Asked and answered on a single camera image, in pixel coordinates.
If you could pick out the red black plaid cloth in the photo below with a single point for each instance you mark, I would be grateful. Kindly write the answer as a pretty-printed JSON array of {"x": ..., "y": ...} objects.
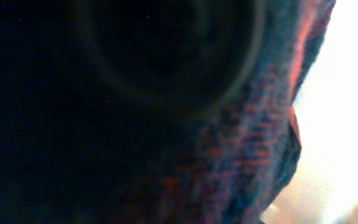
[{"x": 151, "y": 111}]

